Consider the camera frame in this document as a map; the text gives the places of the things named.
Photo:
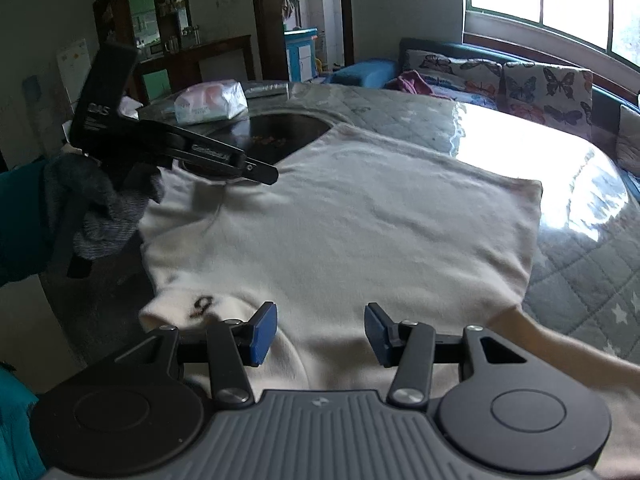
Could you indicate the dark wooden display cabinet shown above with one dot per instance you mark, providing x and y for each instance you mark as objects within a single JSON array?
[{"x": 200, "y": 60}]

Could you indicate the white refrigerator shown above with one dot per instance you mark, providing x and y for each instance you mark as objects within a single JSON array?
[{"x": 74, "y": 67}]

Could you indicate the dark remote control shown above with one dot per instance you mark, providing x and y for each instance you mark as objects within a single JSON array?
[{"x": 267, "y": 91}]

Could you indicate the cream white shirt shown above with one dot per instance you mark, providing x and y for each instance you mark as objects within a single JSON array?
[{"x": 340, "y": 240}]

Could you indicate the blue white storage cabinet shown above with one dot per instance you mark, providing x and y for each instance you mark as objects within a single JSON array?
[{"x": 300, "y": 55}]

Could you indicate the blue patterned cloth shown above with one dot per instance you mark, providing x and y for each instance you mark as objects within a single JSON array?
[{"x": 465, "y": 97}]

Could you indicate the person's teal jacket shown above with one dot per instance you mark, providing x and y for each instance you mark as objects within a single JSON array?
[{"x": 15, "y": 425}]

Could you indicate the pink white tissue packet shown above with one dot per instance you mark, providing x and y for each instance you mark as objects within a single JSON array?
[{"x": 210, "y": 102}]

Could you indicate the person's left hand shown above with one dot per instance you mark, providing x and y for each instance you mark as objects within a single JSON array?
[{"x": 112, "y": 215}]

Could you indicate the water dispenser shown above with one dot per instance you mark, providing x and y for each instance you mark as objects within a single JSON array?
[{"x": 32, "y": 90}]

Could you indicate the hanging towel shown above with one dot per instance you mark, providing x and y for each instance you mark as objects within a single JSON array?
[{"x": 288, "y": 2}]

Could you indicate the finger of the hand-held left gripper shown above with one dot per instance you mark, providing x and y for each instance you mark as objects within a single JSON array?
[
  {"x": 262, "y": 172},
  {"x": 205, "y": 171}
]

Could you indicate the dark wooden door frame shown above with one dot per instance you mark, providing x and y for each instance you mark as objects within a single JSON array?
[{"x": 267, "y": 20}]

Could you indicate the butterfly print sofa cushions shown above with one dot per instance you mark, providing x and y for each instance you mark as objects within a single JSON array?
[{"x": 602, "y": 105}]

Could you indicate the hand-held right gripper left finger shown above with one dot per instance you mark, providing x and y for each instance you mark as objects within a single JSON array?
[{"x": 263, "y": 334}]

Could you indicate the round black induction cooker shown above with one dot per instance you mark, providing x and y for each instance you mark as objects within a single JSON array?
[{"x": 285, "y": 135}]

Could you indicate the person's left forearm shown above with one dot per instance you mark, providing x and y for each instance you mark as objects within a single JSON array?
[{"x": 25, "y": 220}]

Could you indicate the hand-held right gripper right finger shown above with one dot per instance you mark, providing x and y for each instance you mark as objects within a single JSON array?
[{"x": 376, "y": 336}]

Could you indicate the magenta cloth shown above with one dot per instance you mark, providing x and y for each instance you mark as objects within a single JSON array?
[{"x": 414, "y": 82}]

